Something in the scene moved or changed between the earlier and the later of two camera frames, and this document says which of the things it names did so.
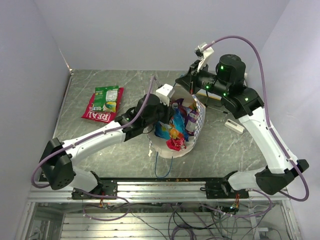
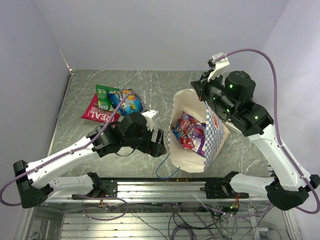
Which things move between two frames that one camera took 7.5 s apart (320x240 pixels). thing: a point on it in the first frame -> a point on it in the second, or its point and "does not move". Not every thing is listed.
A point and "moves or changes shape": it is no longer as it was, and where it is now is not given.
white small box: x=234 y=126 does not move
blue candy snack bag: x=162 y=130 -> x=132 y=103
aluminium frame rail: x=152 y=193 does not move
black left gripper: x=168 y=112 -> x=154 y=148
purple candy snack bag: x=191 y=116 -> x=195 y=131
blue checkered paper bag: x=160 y=147 moves or changes shape
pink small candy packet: x=176 y=144 -> x=187 y=143
